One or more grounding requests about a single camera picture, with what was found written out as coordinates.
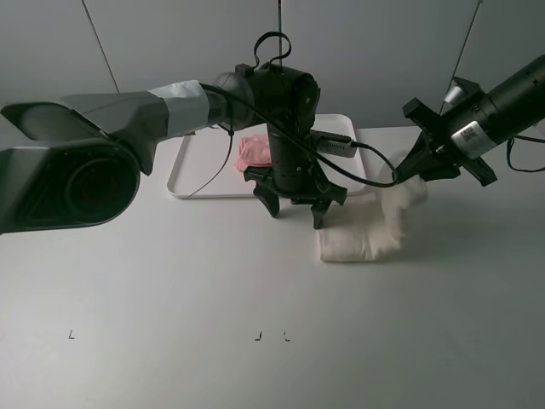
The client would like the white towel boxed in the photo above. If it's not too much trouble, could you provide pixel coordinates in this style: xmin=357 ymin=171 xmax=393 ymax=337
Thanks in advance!
xmin=317 ymin=176 xmax=428 ymax=262

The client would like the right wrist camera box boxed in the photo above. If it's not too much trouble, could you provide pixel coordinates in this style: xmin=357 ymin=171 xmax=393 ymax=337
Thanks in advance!
xmin=444 ymin=83 xmax=466 ymax=107

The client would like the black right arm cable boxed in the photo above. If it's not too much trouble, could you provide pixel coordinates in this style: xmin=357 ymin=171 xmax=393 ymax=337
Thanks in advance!
xmin=504 ymin=135 xmax=545 ymax=174

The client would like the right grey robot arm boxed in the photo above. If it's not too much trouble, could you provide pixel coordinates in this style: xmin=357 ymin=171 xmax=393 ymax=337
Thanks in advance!
xmin=395 ymin=55 xmax=544 ymax=187

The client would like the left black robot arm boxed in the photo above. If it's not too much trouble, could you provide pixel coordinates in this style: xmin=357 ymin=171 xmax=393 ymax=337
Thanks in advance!
xmin=1 ymin=63 xmax=347 ymax=233

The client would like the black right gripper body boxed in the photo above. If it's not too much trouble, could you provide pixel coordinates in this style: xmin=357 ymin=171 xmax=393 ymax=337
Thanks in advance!
xmin=403 ymin=77 xmax=497 ymax=187

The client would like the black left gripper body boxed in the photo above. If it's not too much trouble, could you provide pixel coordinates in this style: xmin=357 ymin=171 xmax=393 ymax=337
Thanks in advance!
xmin=243 ymin=127 xmax=347 ymax=205

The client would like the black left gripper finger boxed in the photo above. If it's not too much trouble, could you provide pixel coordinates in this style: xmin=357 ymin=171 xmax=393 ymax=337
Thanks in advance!
xmin=311 ymin=199 xmax=332 ymax=230
xmin=253 ymin=181 xmax=280 ymax=218

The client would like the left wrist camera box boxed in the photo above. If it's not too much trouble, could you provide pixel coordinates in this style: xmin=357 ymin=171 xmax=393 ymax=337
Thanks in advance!
xmin=309 ymin=130 xmax=357 ymax=158

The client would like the pink towel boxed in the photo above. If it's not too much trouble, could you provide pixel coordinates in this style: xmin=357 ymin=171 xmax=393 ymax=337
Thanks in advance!
xmin=235 ymin=134 xmax=272 ymax=172

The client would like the white plastic tray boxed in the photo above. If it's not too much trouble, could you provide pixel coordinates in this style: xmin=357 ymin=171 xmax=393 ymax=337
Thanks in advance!
xmin=167 ymin=114 xmax=367 ymax=199

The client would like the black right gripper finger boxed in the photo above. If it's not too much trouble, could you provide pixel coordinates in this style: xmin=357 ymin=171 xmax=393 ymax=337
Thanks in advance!
xmin=419 ymin=157 xmax=461 ymax=181
xmin=395 ymin=131 xmax=439 ymax=179

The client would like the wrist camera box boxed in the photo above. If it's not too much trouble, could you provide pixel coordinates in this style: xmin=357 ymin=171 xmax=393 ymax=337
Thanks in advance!
xmin=444 ymin=83 xmax=466 ymax=107
xmin=309 ymin=130 xmax=357 ymax=158

